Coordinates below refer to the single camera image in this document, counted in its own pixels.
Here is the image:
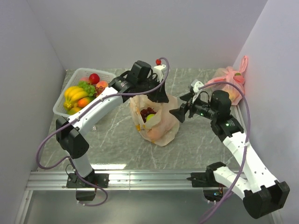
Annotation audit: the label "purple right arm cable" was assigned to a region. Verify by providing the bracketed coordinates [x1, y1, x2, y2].
[198, 81, 251, 224]

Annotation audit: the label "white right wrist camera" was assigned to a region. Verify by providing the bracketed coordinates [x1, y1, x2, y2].
[191, 79, 204, 103]

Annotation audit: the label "fake red apple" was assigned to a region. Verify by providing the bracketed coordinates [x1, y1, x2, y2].
[88, 73, 100, 85]

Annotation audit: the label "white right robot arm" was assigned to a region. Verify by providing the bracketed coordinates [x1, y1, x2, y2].
[170, 90, 290, 219]

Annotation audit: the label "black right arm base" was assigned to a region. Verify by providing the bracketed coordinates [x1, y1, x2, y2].
[186, 172, 224, 204]

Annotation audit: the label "fake mango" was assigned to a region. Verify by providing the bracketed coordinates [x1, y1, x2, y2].
[78, 97, 95, 108]

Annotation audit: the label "translucent orange plastic bag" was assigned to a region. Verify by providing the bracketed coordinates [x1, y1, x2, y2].
[129, 94, 179, 147]

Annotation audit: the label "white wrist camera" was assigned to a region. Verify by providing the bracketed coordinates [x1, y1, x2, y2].
[153, 64, 167, 82]
[191, 79, 204, 103]

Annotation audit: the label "fake yellow banana bunch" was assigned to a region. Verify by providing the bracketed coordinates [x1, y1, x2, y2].
[64, 86, 89, 111]

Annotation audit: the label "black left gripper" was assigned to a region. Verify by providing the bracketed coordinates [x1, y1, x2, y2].
[138, 77, 170, 104]

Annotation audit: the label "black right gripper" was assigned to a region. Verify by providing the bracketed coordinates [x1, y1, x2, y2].
[169, 92, 218, 123]

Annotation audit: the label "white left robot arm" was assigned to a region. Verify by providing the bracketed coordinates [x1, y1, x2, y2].
[56, 57, 170, 188]

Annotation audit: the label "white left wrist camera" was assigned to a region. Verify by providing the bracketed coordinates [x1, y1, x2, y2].
[153, 64, 167, 82]

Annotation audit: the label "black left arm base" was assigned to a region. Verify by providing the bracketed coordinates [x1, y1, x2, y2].
[66, 171, 109, 207]

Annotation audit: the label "fake green grape bunch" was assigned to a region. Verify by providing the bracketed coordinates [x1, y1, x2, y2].
[78, 81, 96, 97]

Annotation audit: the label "fake purple grape bunch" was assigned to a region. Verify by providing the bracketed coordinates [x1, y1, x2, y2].
[140, 107, 156, 123]

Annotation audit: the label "white plastic fruit basket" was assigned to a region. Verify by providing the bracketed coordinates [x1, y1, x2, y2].
[53, 68, 116, 118]

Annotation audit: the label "aluminium table edge rail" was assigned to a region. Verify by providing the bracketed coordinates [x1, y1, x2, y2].
[14, 169, 285, 224]

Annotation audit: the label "pink tied fruit bag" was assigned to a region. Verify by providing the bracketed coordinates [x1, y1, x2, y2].
[206, 56, 249, 106]

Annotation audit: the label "fake small red grapes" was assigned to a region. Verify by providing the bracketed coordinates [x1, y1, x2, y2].
[95, 86, 105, 97]

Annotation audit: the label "fake peach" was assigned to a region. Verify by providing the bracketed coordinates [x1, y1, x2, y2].
[96, 80, 108, 88]

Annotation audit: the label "fake green pear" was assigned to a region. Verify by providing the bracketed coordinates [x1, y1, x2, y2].
[146, 114, 155, 122]

